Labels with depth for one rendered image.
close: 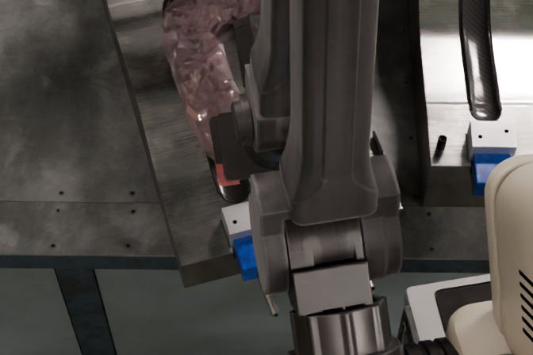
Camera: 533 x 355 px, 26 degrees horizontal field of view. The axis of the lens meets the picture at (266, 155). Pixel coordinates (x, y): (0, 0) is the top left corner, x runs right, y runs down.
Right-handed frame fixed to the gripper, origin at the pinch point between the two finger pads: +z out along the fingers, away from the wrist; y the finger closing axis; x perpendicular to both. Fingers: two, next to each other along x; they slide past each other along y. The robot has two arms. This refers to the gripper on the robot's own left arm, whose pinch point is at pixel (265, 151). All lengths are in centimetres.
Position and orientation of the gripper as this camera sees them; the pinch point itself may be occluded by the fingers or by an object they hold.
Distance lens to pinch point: 118.8
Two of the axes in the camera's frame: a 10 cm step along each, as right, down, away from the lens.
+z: -0.9, 1.3, 9.9
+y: -9.8, 1.5, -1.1
